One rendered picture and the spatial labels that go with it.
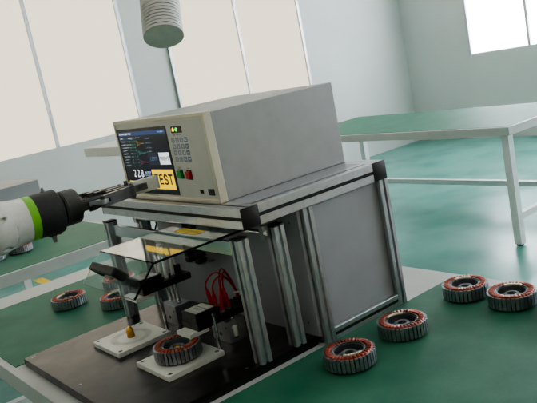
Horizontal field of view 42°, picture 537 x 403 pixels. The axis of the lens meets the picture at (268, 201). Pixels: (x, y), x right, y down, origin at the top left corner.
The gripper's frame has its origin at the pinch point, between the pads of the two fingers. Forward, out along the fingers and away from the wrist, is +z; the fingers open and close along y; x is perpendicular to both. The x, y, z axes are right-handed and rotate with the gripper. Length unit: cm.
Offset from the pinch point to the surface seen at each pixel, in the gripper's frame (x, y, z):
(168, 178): -1.2, -6.5, 9.9
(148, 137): 9.0, -11.9, 9.9
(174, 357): -37.5, 8.2, -6.4
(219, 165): 1.9, 14.5, 11.4
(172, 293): -33.5, -20.3, 11.0
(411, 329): -40, 43, 33
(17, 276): -46, -153, 11
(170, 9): 47, -102, 80
